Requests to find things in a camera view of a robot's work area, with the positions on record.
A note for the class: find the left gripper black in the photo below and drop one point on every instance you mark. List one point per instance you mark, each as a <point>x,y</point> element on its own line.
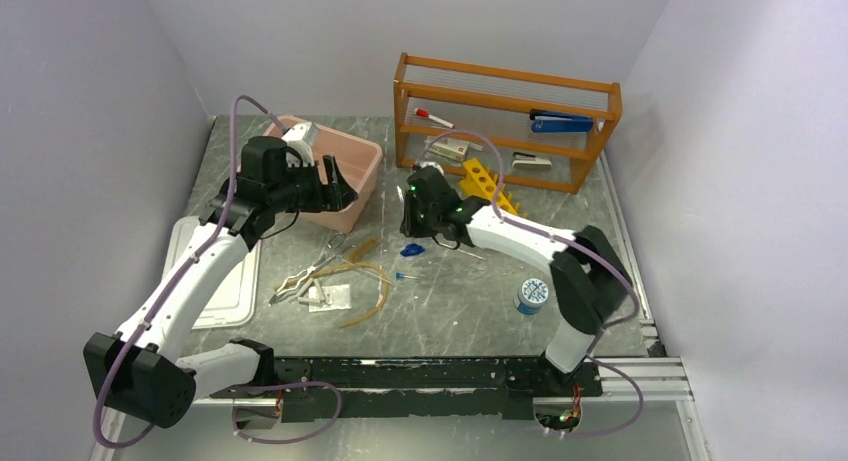
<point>334,196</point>

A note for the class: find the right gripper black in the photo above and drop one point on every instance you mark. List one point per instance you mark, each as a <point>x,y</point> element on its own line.
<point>409,227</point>

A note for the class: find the blue plastic clip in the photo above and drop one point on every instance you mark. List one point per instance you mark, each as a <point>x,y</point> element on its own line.
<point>412,249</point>

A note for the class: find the glass stirring rod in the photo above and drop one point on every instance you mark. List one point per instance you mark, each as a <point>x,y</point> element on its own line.
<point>471,254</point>

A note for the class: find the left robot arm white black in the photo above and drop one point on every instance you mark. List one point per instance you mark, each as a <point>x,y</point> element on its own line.
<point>139,370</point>

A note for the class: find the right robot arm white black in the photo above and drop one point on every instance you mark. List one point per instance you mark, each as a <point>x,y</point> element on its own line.
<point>589,280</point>

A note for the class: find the pink plastic bin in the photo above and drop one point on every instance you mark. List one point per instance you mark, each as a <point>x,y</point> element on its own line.
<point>344,173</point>

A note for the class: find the yellow test tube rack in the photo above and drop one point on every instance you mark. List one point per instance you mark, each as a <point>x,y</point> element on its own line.
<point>480,182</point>

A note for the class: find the white cardboard box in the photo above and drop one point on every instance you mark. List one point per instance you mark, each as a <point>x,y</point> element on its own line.
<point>455,150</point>

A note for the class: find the amber rubber tubing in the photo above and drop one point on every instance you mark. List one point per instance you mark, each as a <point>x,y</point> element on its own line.
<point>367,281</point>

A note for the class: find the red white marker pen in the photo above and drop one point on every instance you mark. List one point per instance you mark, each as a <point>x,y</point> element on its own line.
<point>424,114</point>

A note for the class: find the white stapler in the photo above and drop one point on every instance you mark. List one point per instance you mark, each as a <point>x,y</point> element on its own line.
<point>526,161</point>

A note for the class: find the metal crucible tongs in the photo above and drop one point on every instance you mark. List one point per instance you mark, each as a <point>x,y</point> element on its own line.
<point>335,246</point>

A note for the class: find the small white paper packet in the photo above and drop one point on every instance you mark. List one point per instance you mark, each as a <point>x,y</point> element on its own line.
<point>330,298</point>

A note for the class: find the orange wooden shelf rack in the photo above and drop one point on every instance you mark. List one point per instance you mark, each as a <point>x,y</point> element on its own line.
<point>495,103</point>

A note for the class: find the blue white round jar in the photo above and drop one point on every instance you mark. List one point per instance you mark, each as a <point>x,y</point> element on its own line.
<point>531,296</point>

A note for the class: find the blue stapler on shelf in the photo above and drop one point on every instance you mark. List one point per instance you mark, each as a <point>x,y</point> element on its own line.
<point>546,121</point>

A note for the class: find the white plastic bin lid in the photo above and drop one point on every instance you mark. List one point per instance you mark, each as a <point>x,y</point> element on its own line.
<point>233,303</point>

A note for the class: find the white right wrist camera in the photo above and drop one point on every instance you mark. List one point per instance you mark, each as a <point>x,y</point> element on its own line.
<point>430,164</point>

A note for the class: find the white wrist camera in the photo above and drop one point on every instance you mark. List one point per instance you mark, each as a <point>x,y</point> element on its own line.
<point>300,138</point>
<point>430,164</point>

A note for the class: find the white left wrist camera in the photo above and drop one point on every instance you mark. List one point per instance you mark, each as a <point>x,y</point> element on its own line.
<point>300,138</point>

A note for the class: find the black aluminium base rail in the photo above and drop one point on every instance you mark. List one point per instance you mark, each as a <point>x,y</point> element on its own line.
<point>512,387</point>

